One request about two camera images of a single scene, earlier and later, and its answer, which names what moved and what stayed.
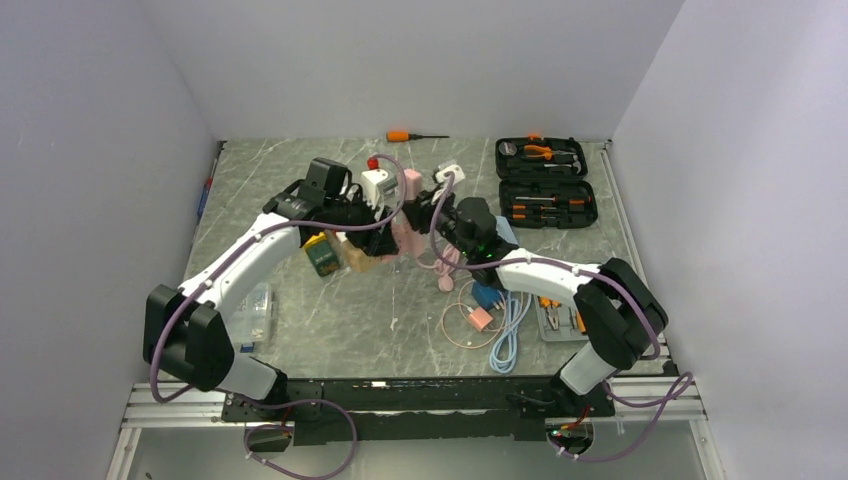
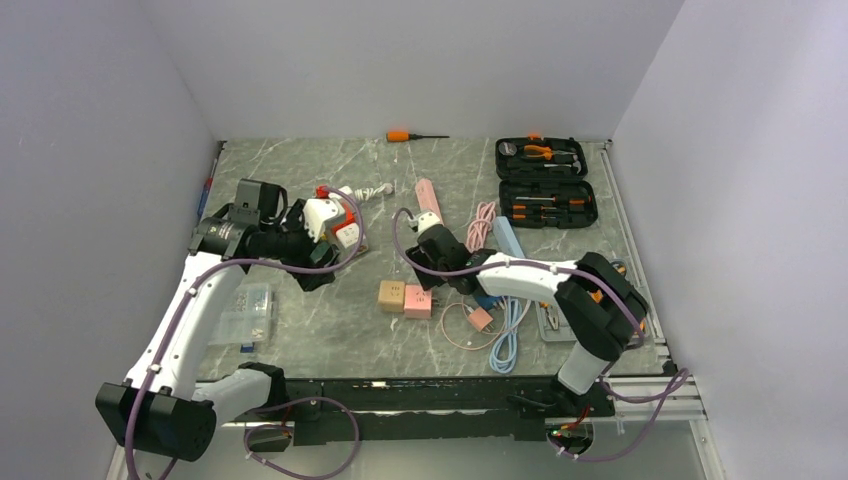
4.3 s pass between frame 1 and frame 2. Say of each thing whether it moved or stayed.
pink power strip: moved
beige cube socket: moved
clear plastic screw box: stayed
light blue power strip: stayed
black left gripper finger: moved
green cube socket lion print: stayed
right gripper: moved
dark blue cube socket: stayed
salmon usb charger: stayed
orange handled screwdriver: stayed
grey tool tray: stayed
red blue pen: stayed
